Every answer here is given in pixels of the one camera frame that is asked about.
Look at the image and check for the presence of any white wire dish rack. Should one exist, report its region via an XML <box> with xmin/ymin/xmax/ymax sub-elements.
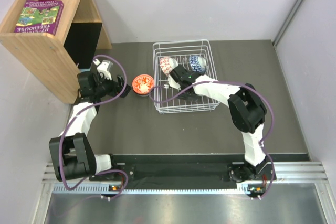
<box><xmin>152</xmin><ymin>39</ymin><xmax>219</xmax><ymax>114</ymax></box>

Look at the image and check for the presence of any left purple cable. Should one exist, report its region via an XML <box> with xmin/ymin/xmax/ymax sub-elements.
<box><xmin>58</xmin><ymin>55</ymin><xmax>129</xmax><ymax>200</ymax></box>

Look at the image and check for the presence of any red floral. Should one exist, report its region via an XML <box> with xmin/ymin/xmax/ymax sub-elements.
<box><xmin>132</xmin><ymin>74</ymin><xmax>155</xmax><ymax>96</ymax></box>

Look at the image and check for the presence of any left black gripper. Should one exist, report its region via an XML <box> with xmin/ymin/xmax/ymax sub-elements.
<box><xmin>93</xmin><ymin>72</ymin><xmax>132</xmax><ymax>98</ymax></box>

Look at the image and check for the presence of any red patterned white bowl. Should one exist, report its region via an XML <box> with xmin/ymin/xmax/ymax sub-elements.
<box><xmin>159</xmin><ymin>57</ymin><xmax>178</xmax><ymax>76</ymax></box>

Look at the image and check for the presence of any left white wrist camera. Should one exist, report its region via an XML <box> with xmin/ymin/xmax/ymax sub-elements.
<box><xmin>93</xmin><ymin>59</ymin><xmax>113</xmax><ymax>80</ymax></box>

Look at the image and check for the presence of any aluminium rail frame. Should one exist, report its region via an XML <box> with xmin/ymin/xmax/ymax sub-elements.
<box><xmin>52</xmin><ymin>162</ymin><xmax>328</xmax><ymax>196</ymax></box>

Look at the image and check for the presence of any orange red patterned bowl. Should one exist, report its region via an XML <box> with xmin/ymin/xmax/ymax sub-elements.
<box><xmin>189</xmin><ymin>55</ymin><xmax>207</xmax><ymax>74</ymax></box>

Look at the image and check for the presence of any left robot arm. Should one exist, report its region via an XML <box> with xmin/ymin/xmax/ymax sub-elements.
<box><xmin>49</xmin><ymin>71</ymin><xmax>132</xmax><ymax>182</ymax></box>

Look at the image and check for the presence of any purple treehouse book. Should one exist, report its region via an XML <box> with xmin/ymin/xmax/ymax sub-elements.
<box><xmin>14</xmin><ymin>0</ymin><xmax>64</xmax><ymax>35</ymax></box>

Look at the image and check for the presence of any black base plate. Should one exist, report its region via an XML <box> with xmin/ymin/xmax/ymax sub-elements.
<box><xmin>89</xmin><ymin>153</ymin><xmax>278</xmax><ymax>189</ymax></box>

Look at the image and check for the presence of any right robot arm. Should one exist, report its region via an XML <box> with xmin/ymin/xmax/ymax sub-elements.
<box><xmin>168</xmin><ymin>65</ymin><xmax>267</xmax><ymax>182</ymax></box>

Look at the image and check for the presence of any wooden shelf unit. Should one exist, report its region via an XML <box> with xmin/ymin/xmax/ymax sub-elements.
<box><xmin>1</xmin><ymin>0</ymin><xmax>102</xmax><ymax>104</ymax></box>

